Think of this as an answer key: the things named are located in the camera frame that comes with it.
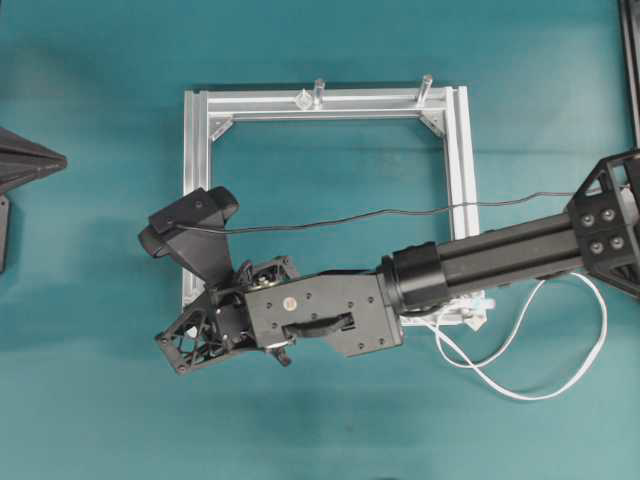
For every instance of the aluminium extrusion frame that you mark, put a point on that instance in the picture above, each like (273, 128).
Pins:
(368, 173)

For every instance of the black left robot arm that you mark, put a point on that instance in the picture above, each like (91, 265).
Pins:
(22, 162)

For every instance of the black extrusion rail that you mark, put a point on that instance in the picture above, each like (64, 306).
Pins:
(629, 22)

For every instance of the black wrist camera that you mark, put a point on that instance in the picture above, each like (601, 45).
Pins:
(191, 232)

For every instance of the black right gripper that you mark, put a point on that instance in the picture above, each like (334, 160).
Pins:
(268, 306)

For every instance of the white cable clip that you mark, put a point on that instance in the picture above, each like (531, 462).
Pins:
(304, 100)

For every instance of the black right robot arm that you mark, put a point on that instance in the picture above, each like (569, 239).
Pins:
(598, 232)

